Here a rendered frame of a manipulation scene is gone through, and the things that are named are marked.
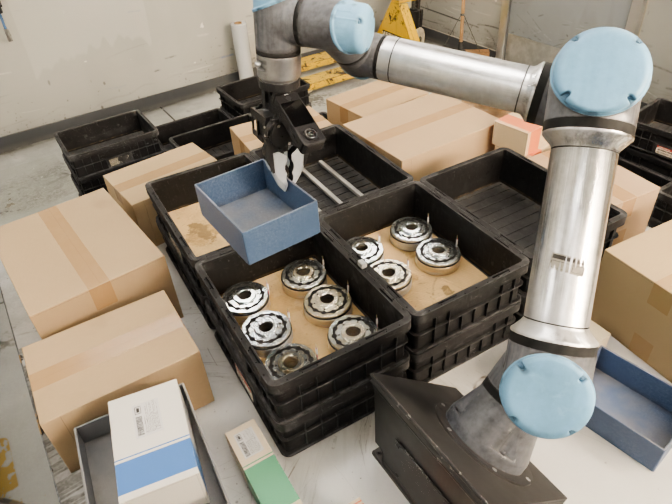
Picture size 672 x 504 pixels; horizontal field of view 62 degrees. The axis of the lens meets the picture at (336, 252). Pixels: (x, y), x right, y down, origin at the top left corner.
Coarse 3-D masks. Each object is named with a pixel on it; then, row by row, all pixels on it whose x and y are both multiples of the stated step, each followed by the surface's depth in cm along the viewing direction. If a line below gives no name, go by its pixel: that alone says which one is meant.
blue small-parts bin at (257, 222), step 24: (240, 168) 109; (264, 168) 112; (216, 192) 109; (240, 192) 112; (264, 192) 114; (288, 192) 107; (216, 216) 101; (240, 216) 108; (264, 216) 107; (288, 216) 96; (312, 216) 100; (240, 240) 95; (264, 240) 96; (288, 240) 99
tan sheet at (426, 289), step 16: (384, 240) 140; (384, 256) 135; (400, 256) 134; (416, 272) 129; (464, 272) 128; (480, 272) 128; (416, 288) 125; (432, 288) 125; (448, 288) 125; (464, 288) 124; (416, 304) 121
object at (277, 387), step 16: (224, 256) 122; (208, 288) 114; (384, 288) 111; (224, 304) 110; (400, 304) 107; (224, 320) 109; (400, 320) 104; (240, 336) 103; (368, 336) 101; (384, 336) 102; (336, 352) 99; (352, 352) 99; (256, 368) 97; (304, 368) 96; (320, 368) 97; (272, 384) 94; (288, 384) 95
